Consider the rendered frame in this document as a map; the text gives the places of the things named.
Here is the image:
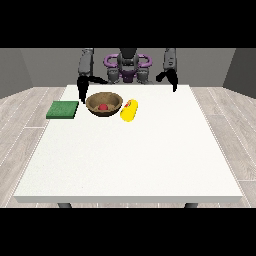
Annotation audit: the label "green square pad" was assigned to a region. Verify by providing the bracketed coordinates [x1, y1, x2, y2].
[45, 100, 80, 120]

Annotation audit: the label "grey robot trunk purple rings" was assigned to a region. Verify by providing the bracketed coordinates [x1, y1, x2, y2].
[102, 48, 154, 85]

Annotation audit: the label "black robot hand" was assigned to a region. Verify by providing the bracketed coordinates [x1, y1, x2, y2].
[76, 74, 109, 105]
[155, 68, 179, 93]

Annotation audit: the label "brown wooden bowl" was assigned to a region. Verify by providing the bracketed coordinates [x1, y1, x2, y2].
[85, 91, 124, 118]

